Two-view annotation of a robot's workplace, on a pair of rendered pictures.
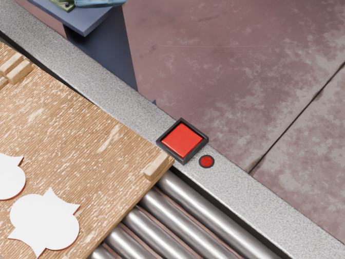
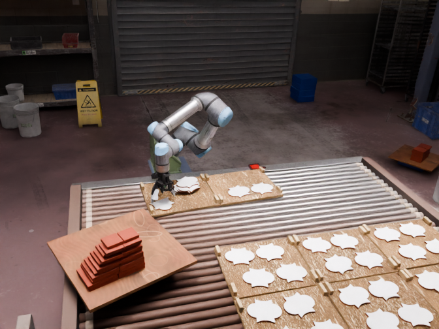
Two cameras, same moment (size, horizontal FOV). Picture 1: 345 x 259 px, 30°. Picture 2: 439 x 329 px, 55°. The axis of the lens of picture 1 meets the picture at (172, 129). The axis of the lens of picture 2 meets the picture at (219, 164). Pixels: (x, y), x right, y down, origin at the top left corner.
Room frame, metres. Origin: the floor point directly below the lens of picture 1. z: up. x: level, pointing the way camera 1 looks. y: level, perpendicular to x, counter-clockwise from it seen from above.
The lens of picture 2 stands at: (-0.13, 2.46, 2.30)
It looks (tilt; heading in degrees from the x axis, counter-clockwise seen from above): 28 degrees down; 294
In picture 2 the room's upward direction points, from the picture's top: 3 degrees clockwise
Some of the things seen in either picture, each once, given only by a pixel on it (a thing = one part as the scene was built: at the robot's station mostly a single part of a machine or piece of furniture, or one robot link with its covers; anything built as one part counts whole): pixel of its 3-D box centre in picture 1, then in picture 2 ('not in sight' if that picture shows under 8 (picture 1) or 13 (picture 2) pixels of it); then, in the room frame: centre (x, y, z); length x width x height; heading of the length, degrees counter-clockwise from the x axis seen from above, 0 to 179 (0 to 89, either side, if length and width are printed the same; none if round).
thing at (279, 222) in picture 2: not in sight; (262, 226); (0.43, 0.58, 0.90); 1.95 x 0.05 x 0.05; 41
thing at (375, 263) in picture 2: not in sight; (341, 252); (-0.02, 0.65, 0.94); 0.41 x 0.35 x 0.04; 40
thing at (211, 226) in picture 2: not in sight; (259, 220); (0.46, 0.54, 0.90); 1.95 x 0.05 x 0.05; 41
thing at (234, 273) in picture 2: not in sight; (264, 264); (0.30, 0.92, 0.94); 0.41 x 0.35 x 0.04; 40
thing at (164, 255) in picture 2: not in sight; (121, 252); (0.88, 1.25, 1.03); 0.50 x 0.50 x 0.02; 63
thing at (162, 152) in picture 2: not in sight; (162, 153); (1.00, 0.70, 1.26); 0.09 x 0.08 x 0.11; 84
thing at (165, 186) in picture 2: not in sight; (164, 180); (0.99, 0.71, 1.11); 0.09 x 0.08 x 0.12; 152
